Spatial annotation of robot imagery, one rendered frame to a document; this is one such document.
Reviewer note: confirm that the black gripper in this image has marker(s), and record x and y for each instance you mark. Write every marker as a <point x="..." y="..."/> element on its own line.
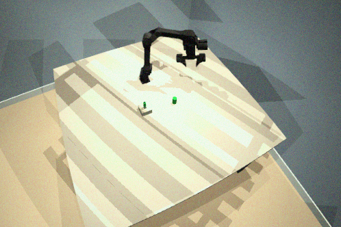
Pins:
<point x="190" y="55"/>

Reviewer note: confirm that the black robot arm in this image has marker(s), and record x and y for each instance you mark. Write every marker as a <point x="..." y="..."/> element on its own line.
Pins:
<point x="190" y="39"/>

